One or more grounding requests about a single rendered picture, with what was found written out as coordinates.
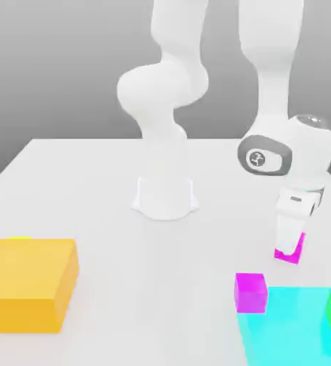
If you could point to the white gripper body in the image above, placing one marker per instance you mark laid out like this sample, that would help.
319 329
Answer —
293 204

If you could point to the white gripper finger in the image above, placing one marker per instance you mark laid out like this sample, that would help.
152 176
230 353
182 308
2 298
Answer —
288 234

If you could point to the small magenta cube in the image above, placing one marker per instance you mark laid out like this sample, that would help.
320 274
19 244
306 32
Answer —
249 294
290 258

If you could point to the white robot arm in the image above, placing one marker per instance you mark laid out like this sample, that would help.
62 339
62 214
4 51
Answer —
165 85

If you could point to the large cyan box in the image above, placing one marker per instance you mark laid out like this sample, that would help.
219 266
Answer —
291 328

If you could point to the large orange box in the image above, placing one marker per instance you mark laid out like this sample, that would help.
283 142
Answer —
22 283

